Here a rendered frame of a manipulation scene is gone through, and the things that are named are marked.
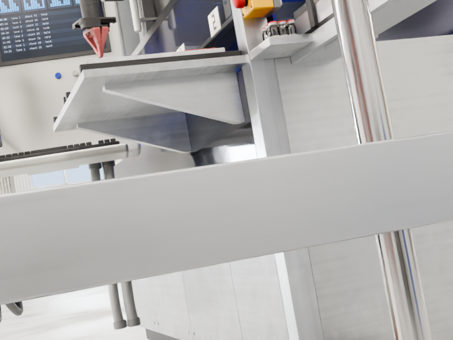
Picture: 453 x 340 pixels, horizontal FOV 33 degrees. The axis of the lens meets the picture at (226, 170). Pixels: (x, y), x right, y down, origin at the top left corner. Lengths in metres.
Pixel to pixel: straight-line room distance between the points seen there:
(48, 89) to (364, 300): 1.42
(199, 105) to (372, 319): 0.67
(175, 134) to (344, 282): 0.80
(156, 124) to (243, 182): 1.46
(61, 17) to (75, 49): 0.13
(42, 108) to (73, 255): 1.92
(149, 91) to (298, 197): 0.96
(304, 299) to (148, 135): 0.81
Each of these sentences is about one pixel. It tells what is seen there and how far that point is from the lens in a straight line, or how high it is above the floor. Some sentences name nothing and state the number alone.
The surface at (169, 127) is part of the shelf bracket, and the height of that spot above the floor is 0.81.
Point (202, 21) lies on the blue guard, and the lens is 2.16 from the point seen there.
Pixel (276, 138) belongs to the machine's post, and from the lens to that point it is 1.83.
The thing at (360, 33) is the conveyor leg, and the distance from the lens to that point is 1.06.
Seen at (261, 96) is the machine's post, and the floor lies 0.77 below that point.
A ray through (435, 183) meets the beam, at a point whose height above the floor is 0.48.
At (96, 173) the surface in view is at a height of 0.75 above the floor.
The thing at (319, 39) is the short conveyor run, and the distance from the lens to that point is 1.74.
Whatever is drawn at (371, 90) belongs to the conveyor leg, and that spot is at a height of 0.62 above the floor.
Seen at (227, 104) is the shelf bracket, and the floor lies 0.78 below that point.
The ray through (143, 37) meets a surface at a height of 1.21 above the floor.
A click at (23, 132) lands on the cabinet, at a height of 0.93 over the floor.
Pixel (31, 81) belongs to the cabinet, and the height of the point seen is 1.10.
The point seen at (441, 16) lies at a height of 1.00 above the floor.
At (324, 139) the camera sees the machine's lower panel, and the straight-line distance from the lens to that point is 1.88.
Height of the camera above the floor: 0.47
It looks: 4 degrees up
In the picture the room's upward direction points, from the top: 10 degrees counter-clockwise
